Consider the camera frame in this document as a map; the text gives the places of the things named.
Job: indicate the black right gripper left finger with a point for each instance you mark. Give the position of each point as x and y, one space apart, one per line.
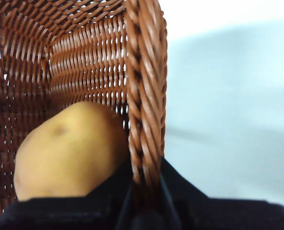
72 213

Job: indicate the brown wicker basket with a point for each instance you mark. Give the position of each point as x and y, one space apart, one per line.
84 60

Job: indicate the tan potato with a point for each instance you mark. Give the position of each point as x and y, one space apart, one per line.
70 153

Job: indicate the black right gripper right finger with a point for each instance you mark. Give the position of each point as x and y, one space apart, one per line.
216 213

